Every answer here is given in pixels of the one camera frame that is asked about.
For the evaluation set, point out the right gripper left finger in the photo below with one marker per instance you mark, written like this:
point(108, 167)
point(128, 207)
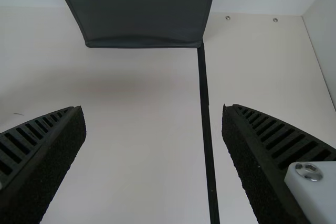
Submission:
point(39, 161)

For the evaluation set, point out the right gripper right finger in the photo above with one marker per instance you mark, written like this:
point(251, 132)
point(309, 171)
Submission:
point(262, 155)

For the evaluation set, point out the black strip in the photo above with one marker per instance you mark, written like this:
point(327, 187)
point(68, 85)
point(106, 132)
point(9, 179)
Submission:
point(207, 129)

